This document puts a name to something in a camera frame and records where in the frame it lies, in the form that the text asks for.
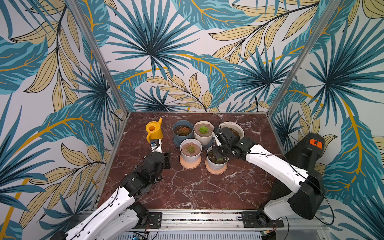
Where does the white pot pink soil succulent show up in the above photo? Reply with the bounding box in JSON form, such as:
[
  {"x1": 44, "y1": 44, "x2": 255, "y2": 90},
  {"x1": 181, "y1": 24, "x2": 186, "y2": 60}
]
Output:
[{"x1": 180, "y1": 139, "x2": 202, "y2": 170}]

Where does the metal frame post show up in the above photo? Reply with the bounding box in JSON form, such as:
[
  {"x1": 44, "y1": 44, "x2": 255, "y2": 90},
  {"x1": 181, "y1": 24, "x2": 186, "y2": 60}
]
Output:
[
  {"x1": 267, "y1": 0, "x2": 341, "y2": 118},
  {"x1": 67, "y1": 0, "x2": 129, "y2": 117}
]

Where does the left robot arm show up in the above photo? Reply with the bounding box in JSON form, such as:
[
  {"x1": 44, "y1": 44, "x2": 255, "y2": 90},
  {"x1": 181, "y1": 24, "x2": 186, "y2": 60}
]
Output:
[{"x1": 51, "y1": 152, "x2": 171, "y2": 240}]

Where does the left metal frame post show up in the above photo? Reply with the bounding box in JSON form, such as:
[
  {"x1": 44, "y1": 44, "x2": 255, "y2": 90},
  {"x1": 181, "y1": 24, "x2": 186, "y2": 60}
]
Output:
[{"x1": 67, "y1": 0, "x2": 129, "y2": 117}]

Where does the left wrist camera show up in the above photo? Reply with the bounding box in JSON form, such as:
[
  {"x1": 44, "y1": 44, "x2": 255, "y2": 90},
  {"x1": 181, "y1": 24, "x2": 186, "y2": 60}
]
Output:
[{"x1": 150, "y1": 139, "x2": 162, "y2": 153}]

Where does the right metal frame post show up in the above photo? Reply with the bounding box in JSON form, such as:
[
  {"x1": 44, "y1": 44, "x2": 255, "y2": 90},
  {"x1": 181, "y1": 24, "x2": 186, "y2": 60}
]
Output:
[{"x1": 267, "y1": 0, "x2": 341, "y2": 118}]

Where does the white ribbed pot green succulent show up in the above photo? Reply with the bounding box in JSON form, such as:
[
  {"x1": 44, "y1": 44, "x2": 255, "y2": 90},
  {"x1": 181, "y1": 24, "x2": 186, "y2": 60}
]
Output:
[{"x1": 193, "y1": 121, "x2": 214, "y2": 147}]

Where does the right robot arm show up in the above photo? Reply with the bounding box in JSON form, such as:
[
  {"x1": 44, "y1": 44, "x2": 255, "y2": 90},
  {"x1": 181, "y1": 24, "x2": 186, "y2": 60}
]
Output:
[{"x1": 212, "y1": 127, "x2": 325, "y2": 228}]

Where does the large white round pot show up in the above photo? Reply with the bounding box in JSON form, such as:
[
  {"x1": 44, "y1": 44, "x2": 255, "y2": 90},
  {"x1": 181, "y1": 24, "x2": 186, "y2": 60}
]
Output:
[{"x1": 220, "y1": 122, "x2": 245, "y2": 140}]

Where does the blue pot red succulent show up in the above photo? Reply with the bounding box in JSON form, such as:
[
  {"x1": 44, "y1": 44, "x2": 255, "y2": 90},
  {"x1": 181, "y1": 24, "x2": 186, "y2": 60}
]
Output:
[{"x1": 173, "y1": 120, "x2": 194, "y2": 147}]

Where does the yellow watering can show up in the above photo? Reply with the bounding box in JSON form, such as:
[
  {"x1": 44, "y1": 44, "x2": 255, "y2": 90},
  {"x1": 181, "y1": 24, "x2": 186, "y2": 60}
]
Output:
[{"x1": 146, "y1": 118, "x2": 163, "y2": 144}]

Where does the white pot dark soil succulent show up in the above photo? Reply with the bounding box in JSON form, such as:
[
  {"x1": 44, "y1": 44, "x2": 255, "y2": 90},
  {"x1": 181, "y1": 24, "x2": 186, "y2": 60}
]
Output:
[{"x1": 205, "y1": 146, "x2": 229, "y2": 175}]

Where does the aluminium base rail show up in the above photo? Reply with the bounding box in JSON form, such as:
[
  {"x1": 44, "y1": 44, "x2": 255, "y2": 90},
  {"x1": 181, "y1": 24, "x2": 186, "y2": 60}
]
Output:
[{"x1": 71, "y1": 208, "x2": 331, "y2": 240}]

